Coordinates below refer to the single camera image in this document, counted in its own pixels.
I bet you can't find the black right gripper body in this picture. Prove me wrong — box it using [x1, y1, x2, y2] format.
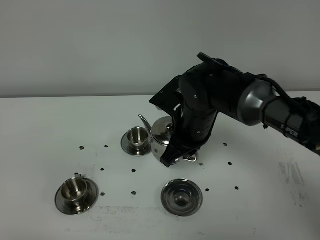
[149, 76, 218, 155]

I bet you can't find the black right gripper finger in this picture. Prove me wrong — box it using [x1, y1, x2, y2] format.
[160, 139, 190, 168]

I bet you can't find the stainless steel teapot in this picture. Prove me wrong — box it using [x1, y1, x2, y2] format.
[137, 114, 200, 166]

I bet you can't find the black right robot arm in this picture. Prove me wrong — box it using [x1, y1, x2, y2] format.
[150, 53, 320, 167]

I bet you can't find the far stainless steel teacup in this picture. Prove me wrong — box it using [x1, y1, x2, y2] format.
[127, 126, 149, 148]

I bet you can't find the stainless steel teacup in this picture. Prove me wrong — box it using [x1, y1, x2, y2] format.
[127, 126, 149, 148]
[60, 177, 89, 202]

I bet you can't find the far stainless steel saucer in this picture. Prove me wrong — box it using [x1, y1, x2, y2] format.
[121, 132, 152, 156]

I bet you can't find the stainless steel saucer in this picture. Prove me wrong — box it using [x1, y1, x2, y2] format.
[121, 132, 152, 156]
[54, 177, 99, 215]

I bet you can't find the steel teapot saucer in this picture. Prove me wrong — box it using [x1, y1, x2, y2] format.
[160, 178, 203, 217]

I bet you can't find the near stainless steel teacup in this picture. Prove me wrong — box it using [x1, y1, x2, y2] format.
[60, 177, 89, 202]

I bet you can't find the near stainless steel saucer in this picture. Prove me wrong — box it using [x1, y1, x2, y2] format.
[54, 177, 99, 215]

